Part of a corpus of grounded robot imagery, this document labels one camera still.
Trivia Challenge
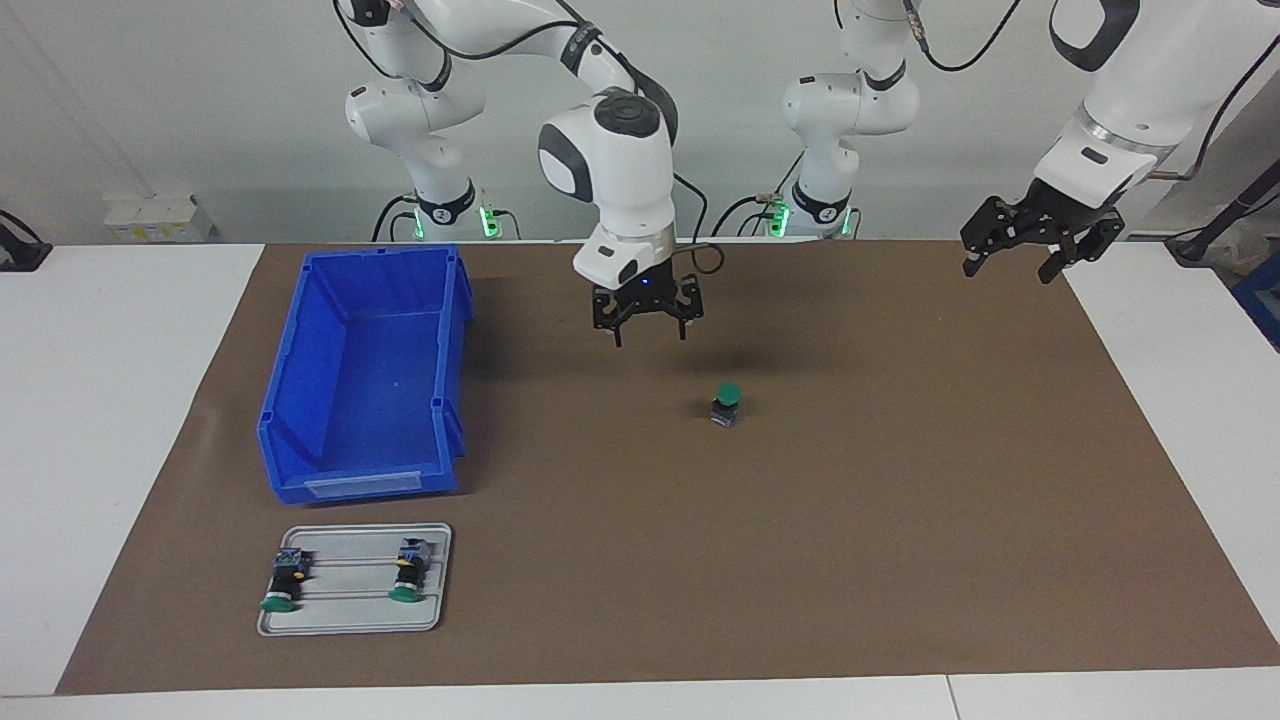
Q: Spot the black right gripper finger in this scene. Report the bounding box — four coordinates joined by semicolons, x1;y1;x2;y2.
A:
667;279;705;342
591;289;642;349

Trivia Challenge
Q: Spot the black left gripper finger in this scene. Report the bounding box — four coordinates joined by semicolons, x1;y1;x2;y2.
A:
1037;214;1127;287
960;198;1022;279

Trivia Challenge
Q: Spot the black stand pole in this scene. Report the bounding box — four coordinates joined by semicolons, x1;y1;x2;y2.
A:
1164;158;1280;267

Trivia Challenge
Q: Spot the blue crate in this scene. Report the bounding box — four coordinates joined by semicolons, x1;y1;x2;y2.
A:
1231;250;1280;354

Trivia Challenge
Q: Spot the blue plastic storage bin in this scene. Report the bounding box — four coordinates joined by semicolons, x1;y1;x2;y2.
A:
256;246;475;505

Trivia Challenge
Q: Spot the brown table mat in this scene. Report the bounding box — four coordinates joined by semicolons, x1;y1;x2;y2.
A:
55;240;1280;697

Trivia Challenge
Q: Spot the silver metal tray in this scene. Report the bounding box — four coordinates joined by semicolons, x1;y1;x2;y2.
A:
256;522;454;638

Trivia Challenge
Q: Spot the white power adapter box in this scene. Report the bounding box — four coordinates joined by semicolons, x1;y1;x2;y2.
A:
102;192;217;245

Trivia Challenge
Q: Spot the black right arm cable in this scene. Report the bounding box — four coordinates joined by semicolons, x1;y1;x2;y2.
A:
333;0;724;277

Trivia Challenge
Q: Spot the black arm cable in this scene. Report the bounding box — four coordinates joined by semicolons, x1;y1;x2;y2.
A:
333;0;724;277
900;0;1280;184

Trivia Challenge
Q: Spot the black base cable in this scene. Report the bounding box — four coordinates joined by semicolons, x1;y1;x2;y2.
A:
710;190;791;241
371;194;417;244

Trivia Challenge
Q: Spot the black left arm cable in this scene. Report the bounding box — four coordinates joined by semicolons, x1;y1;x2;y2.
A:
900;0;1280;184

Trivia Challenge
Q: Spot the black clamp mount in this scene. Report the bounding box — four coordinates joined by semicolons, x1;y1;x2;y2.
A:
0;208;54;274

